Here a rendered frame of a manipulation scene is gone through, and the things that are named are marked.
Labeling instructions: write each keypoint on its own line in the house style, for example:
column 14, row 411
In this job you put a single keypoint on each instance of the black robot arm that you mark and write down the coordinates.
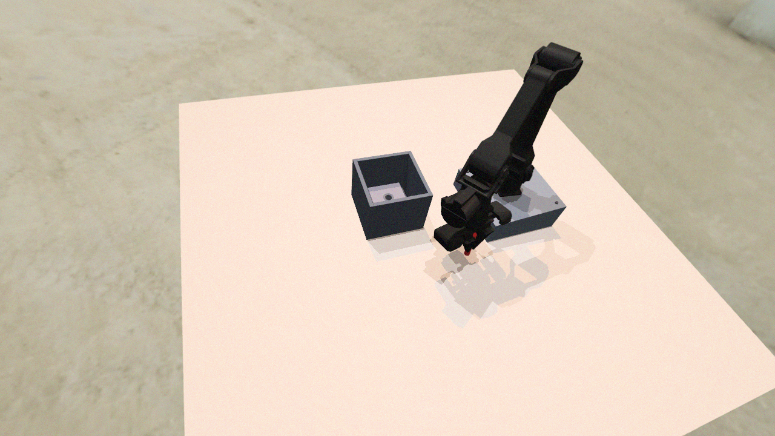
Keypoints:
column 503, row 161

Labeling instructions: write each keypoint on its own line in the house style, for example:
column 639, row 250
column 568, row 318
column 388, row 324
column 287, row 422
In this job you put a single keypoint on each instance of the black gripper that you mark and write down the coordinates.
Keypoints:
column 453, row 238

